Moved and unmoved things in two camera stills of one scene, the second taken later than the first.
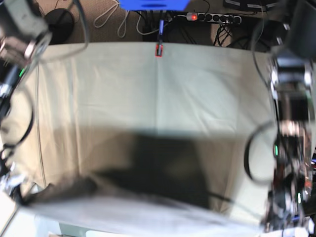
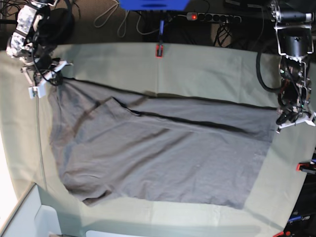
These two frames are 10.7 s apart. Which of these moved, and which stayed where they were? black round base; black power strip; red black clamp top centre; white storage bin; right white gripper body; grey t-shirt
Moved: grey t-shirt; right white gripper body
Stayed: white storage bin; black round base; red black clamp top centre; black power strip
